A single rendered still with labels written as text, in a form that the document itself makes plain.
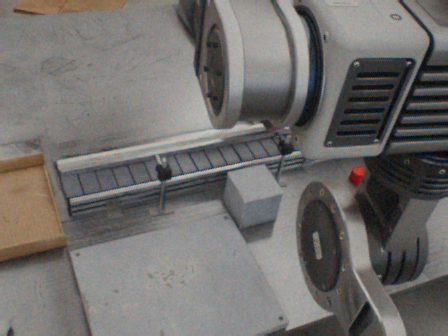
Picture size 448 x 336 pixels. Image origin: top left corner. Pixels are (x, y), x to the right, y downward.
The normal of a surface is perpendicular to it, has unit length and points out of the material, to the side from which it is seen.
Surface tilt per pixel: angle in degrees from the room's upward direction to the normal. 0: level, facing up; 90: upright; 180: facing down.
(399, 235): 90
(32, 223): 0
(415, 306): 0
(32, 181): 0
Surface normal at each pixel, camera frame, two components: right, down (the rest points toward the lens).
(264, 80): 0.24, 0.39
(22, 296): 0.13, -0.71
